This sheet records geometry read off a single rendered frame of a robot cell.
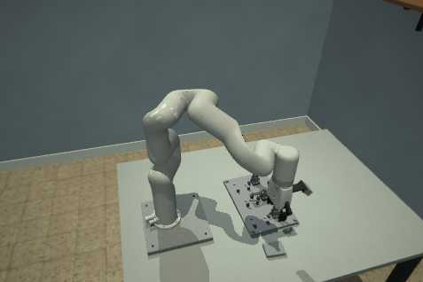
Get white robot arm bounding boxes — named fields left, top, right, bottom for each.
left=143, top=89, right=313, bottom=230

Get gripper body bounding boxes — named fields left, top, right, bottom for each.
left=267, top=176, right=293, bottom=210

